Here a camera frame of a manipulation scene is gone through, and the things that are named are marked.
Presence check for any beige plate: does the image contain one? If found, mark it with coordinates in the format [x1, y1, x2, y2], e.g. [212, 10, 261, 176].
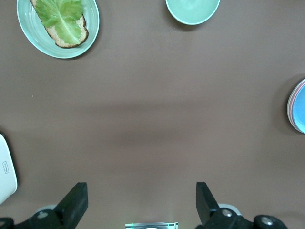
[286, 78, 305, 133]

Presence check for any green bowl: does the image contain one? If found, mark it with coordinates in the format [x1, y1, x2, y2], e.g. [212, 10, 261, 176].
[165, 0, 221, 26]

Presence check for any lettuce on toast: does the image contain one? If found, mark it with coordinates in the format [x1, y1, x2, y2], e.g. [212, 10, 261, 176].
[30, 0, 89, 48]

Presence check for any blue plate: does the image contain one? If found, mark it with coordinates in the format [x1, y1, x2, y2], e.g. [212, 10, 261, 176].
[291, 82, 305, 135]

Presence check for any green plate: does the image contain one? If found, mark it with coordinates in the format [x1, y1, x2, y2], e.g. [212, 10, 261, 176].
[16, 0, 100, 59]

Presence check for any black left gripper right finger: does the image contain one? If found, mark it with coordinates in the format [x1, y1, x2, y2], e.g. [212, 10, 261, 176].
[195, 182, 286, 229]

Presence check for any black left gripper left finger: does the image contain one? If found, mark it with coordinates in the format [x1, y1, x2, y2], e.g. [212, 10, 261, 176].
[0, 182, 89, 229]

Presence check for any white appliance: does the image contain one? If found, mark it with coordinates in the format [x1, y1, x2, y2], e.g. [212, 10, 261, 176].
[0, 132, 19, 206]

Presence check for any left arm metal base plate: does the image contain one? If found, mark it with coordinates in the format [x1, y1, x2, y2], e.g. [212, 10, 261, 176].
[125, 221, 179, 229]

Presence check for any green lettuce leaf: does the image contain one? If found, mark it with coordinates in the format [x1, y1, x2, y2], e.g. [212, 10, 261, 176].
[34, 0, 84, 46]

